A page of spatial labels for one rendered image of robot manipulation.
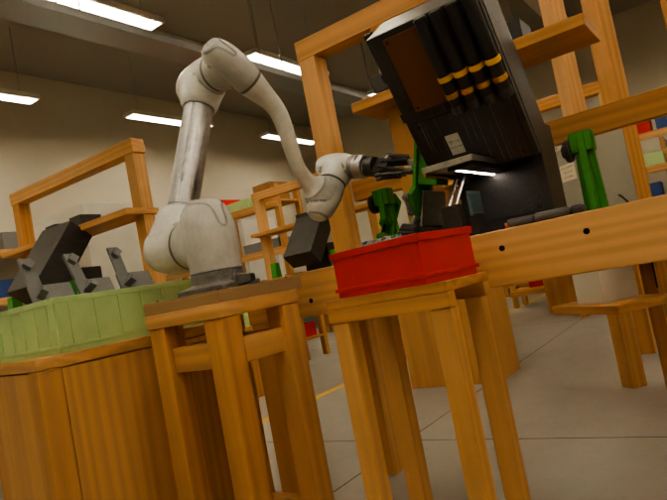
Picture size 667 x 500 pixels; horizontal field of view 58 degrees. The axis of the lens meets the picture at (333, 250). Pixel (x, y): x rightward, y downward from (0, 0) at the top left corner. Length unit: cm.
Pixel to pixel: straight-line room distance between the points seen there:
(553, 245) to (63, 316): 143
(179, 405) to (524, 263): 102
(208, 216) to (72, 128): 834
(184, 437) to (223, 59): 116
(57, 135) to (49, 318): 791
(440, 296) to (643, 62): 1100
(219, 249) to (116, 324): 52
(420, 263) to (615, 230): 49
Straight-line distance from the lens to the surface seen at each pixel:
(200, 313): 165
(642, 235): 160
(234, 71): 207
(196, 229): 176
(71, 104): 1019
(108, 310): 210
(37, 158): 957
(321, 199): 218
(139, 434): 206
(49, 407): 195
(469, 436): 145
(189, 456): 184
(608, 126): 233
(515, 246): 167
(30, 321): 214
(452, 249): 149
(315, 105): 275
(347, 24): 273
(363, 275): 153
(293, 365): 178
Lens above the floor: 84
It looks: 3 degrees up
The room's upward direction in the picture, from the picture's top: 11 degrees counter-clockwise
